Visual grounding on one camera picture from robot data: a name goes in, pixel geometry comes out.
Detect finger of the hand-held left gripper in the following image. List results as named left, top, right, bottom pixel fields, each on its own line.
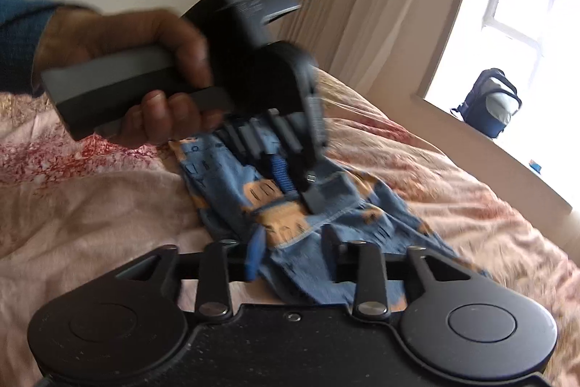
left=272, top=110, right=338, bottom=215
left=216, top=114, right=291, bottom=194

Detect person's left hand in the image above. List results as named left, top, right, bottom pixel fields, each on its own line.
left=34, top=8, right=227, bottom=147

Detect white window sill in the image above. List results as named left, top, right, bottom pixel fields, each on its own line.
left=410, top=92, right=574, bottom=214

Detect pink floral blanket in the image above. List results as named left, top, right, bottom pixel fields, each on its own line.
left=0, top=67, right=580, bottom=387

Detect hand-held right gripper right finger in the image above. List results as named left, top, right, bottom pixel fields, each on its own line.
left=321, top=227, right=473, bottom=321

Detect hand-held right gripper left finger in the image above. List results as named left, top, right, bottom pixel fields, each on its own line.
left=113, top=228, right=267, bottom=321

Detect person's left forearm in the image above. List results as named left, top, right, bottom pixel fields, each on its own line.
left=0, top=0, right=59, bottom=98

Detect white sheer curtain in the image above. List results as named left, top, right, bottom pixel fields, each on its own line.
left=326, top=0, right=482, bottom=98

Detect blue printed pants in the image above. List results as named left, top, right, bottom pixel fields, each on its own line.
left=170, top=135, right=492, bottom=308

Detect white framed window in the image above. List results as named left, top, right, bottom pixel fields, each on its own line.
left=482, top=0, right=568, bottom=59

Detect dark blue backpack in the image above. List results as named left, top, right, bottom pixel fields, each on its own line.
left=451, top=69, right=523, bottom=139

